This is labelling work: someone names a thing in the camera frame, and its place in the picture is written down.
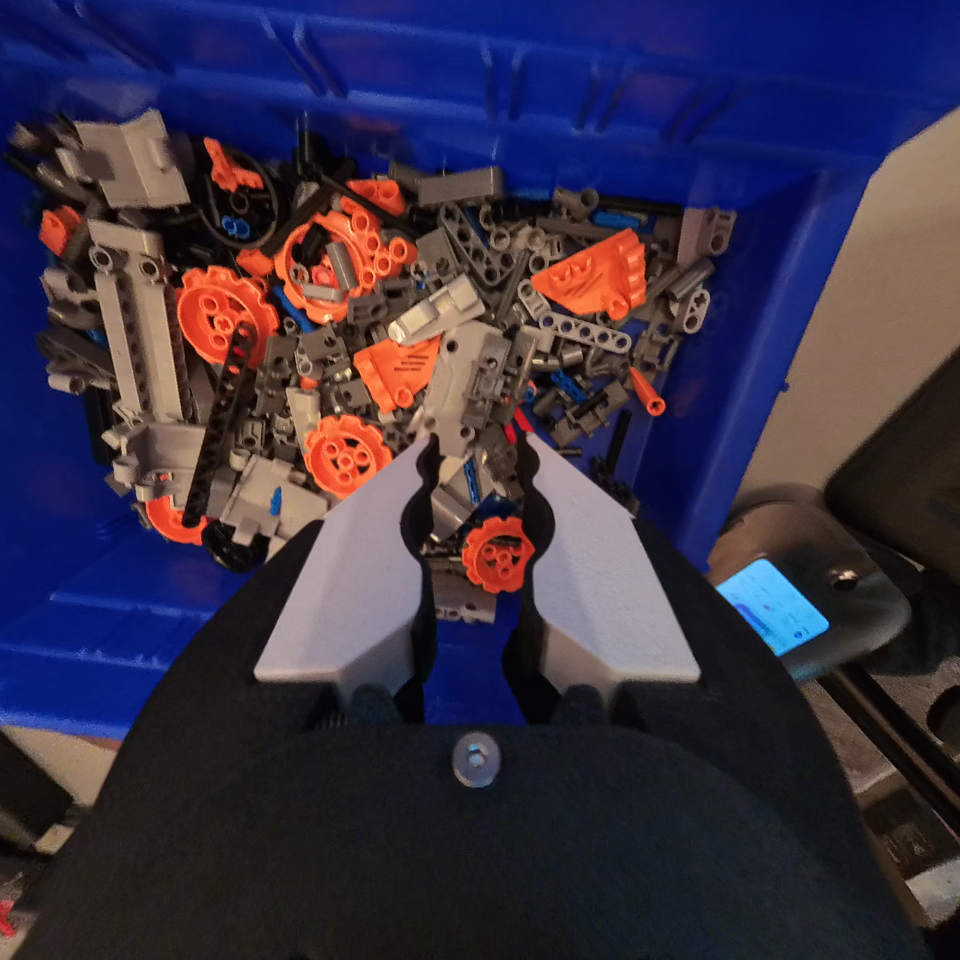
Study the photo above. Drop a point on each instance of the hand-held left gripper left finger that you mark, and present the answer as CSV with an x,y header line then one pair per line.
x,y
345,600

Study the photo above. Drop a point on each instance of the smartphone in leather holder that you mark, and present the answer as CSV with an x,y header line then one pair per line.
x,y
772,607

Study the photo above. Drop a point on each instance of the pile of plastic building pieces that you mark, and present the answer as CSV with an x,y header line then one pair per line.
x,y
142,322

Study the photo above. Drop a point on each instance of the black metal bar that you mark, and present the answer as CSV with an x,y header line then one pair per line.
x,y
892,735

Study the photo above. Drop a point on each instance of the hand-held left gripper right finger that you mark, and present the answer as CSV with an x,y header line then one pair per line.
x,y
607,600

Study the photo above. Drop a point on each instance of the blue plastic bin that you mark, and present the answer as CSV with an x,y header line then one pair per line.
x,y
750,337

